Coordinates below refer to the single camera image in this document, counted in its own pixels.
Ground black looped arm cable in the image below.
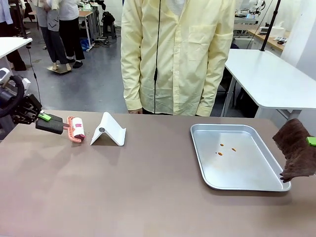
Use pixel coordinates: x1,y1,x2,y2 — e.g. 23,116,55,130
0,75,25,119

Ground bystander in grey trousers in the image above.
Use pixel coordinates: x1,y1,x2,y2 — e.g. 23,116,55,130
36,0,69,65

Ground silver metal tray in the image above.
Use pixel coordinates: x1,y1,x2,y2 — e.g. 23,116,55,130
190,123,292,192

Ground black stool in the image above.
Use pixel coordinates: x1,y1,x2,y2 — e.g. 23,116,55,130
101,11,117,40

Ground black lanyard cable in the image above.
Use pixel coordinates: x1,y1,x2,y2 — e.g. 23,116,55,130
153,0,162,114

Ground blue bag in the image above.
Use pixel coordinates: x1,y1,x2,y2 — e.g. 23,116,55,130
80,38,91,52

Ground wooden desk with white legs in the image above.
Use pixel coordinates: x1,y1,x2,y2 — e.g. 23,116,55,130
78,9,101,51

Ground bystander in black trousers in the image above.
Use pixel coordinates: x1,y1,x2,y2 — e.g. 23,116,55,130
58,0,86,69

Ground thin black tripod pole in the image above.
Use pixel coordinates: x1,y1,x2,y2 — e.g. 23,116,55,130
261,0,282,52

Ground person in yellow shirt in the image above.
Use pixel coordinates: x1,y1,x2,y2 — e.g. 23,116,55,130
120,0,237,117

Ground brown cloth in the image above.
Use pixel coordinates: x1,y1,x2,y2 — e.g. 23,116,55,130
272,118,316,184

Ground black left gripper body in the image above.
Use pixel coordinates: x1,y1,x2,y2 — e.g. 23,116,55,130
11,93,43,125

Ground person's left forearm yellow sleeve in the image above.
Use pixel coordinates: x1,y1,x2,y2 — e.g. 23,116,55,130
196,71,224,117

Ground white folding phone stand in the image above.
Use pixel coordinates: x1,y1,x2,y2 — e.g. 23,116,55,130
89,112,127,147

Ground thin hanging black cable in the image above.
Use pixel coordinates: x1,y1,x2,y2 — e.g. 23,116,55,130
26,45,42,106

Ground wooden balance board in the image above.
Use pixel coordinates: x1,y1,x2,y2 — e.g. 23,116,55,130
46,64,73,75

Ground white tissue box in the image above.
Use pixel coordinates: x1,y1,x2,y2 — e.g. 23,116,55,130
273,21,291,38

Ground wooden counter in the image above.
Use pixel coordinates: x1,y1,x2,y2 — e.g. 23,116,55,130
246,29,284,53

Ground person's right forearm yellow sleeve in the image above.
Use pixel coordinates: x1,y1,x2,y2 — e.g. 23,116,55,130
121,71,144,112

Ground white table with grey legs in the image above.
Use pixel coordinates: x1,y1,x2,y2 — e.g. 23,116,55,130
222,48,316,119

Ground small white table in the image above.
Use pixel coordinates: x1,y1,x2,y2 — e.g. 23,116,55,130
0,37,33,60

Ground thick black stand pole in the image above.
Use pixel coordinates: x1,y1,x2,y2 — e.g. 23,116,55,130
15,0,32,49

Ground pink lint roller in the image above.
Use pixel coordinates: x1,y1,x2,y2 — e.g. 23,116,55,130
35,115,86,144

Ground bystander in light blue shirt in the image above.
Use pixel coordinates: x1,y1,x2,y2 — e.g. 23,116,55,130
0,0,27,72

